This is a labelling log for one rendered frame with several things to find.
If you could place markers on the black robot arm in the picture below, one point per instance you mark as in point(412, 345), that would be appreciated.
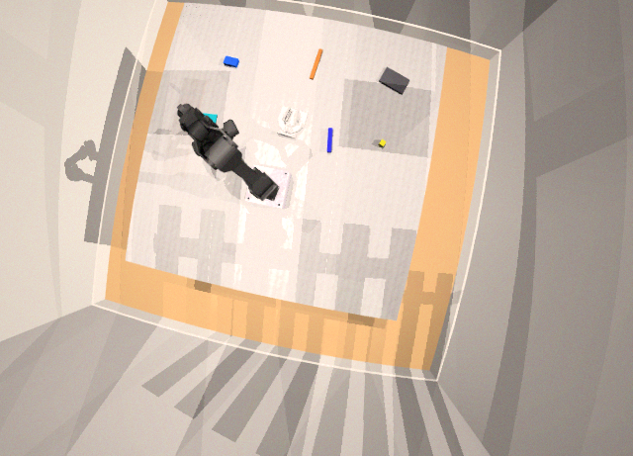
point(224, 154)

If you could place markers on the blue rectangular bar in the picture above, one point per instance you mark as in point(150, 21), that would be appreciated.
point(329, 140)

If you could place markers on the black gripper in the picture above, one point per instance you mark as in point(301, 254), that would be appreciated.
point(229, 128)

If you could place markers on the orange flat bar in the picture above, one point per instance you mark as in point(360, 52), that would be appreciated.
point(315, 64)

